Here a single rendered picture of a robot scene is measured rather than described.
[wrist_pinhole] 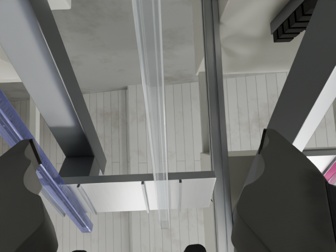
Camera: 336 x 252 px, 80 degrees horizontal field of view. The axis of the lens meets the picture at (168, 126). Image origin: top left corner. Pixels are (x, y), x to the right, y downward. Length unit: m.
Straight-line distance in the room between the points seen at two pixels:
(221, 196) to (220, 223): 0.07
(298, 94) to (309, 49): 0.05
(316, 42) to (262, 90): 3.07
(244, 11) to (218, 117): 0.28
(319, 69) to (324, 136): 3.23
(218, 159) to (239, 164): 0.17
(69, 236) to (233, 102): 3.58
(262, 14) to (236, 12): 0.07
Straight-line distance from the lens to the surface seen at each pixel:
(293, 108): 0.30
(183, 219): 3.43
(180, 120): 3.24
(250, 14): 0.65
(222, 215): 0.58
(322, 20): 0.27
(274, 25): 0.68
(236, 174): 0.70
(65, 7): 0.24
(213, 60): 0.60
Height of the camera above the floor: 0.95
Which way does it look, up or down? 5 degrees down
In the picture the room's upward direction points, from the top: 178 degrees clockwise
